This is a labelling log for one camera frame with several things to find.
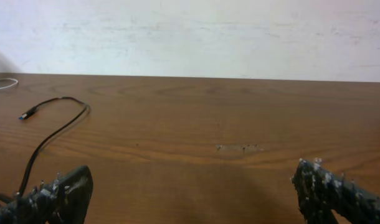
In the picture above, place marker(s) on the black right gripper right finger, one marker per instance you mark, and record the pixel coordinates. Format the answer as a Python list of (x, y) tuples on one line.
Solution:
[(320, 193)]

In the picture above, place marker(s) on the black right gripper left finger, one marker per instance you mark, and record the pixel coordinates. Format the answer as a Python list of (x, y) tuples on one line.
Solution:
[(65, 200)]

